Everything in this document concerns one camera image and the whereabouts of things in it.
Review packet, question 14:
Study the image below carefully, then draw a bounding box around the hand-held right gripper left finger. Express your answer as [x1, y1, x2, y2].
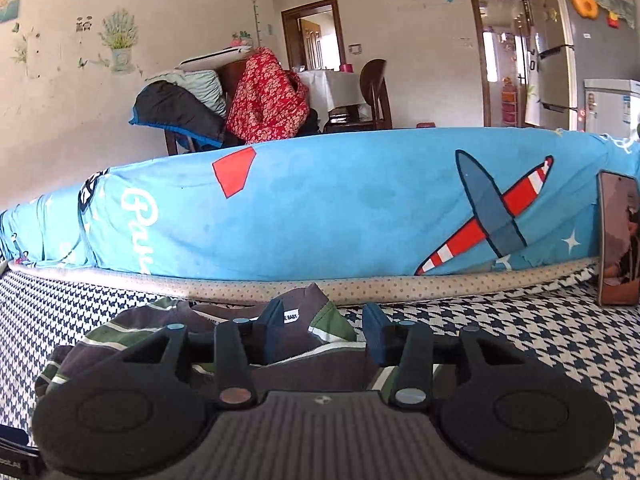
[120, 299, 286, 408]

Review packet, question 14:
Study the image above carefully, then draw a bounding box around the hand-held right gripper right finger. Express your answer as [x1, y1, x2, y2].
[362, 302, 531, 408]

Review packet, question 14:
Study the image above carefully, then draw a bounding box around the green grey striped shirt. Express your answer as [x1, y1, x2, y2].
[35, 282, 401, 403]

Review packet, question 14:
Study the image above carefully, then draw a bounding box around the blue plane-print bedding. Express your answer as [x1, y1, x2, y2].
[0, 127, 640, 281]

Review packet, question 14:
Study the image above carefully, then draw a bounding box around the houndstooth pattern mattress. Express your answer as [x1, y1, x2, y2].
[0, 259, 640, 480]

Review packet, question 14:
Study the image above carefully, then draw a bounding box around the dark jacket with blue lining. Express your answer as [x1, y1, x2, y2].
[129, 80, 232, 153]

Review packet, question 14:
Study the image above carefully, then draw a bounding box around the dark wooden chair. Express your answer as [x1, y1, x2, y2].
[322, 58, 393, 133]
[165, 57, 261, 156]

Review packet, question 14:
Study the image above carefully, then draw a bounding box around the table with white cloth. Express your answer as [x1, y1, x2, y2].
[297, 69, 368, 121]

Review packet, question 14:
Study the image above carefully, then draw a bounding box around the pale green pillow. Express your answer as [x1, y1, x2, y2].
[145, 69, 228, 116]

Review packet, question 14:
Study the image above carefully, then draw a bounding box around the smartphone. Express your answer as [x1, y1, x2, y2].
[596, 170, 640, 308]

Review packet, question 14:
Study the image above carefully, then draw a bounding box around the pink storage shelf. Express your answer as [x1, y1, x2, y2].
[501, 77, 519, 128]

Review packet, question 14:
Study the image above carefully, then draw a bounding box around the white flat board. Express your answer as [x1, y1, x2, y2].
[177, 46, 253, 69]

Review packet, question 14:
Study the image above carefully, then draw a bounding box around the small white fridge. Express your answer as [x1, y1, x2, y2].
[582, 78, 640, 138]

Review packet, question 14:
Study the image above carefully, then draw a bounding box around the grey refrigerator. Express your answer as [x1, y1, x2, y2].
[529, 0, 640, 133]

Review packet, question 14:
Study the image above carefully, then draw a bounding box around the wooden door frame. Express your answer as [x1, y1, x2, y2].
[468, 0, 533, 128]
[281, 0, 348, 72]

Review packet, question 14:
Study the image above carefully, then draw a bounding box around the potted plant wall sticker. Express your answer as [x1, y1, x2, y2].
[97, 7, 138, 76]

